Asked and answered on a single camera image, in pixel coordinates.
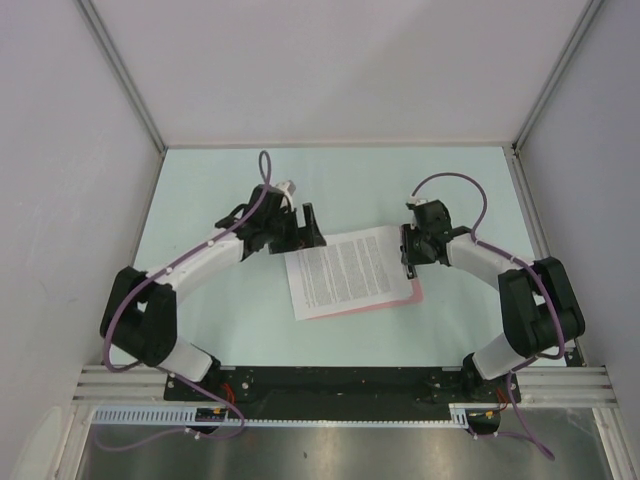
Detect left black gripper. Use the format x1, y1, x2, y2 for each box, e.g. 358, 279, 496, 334
263, 204, 325, 255

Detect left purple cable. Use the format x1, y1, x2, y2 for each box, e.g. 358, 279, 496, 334
94, 150, 274, 451

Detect aluminium frame rail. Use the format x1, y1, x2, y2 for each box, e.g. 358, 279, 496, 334
72, 365, 618, 408

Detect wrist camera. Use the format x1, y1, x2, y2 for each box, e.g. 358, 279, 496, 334
275, 180, 296, 209
406, 197, 427, 210

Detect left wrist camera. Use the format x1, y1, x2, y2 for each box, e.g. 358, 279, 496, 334
275, 180, 296, 209

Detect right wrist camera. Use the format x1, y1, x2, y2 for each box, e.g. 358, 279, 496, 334
406, 197, 427, 210

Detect white slotted cable duct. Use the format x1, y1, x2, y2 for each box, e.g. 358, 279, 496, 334
93, 406, 468, 428

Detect white printed paper sheet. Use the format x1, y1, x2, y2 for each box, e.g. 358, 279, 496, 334
285, 226, 413, 321

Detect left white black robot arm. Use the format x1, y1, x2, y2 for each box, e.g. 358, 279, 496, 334
99, 181, 326, 400

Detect pink clipboard folder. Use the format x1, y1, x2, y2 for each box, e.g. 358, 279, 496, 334
309, 278, 424, 320

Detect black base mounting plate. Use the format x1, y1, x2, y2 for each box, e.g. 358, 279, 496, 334
164, 366, 521, 421

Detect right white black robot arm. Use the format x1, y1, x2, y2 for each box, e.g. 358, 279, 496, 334
400, 199, 585, 401

